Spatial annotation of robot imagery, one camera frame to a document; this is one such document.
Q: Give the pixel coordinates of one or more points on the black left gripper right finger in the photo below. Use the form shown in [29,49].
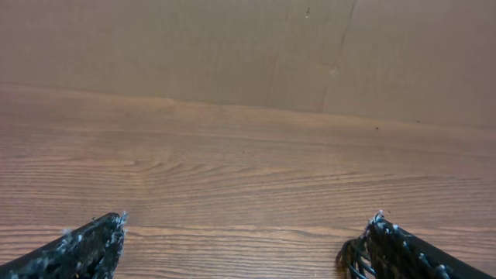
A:
[384,250]

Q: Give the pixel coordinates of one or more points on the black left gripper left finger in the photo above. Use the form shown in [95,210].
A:
[89,252]

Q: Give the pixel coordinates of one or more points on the brown cardboard back panel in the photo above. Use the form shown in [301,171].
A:
[425,61]

